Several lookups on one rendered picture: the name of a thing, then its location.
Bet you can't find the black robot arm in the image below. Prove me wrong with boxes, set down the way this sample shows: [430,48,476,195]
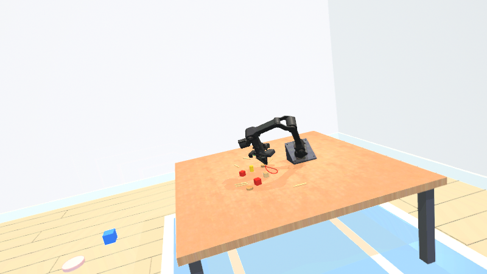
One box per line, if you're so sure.
[238,116,308,160]

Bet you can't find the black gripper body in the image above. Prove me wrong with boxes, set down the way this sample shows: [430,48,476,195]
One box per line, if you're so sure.
[248,142,275,158]

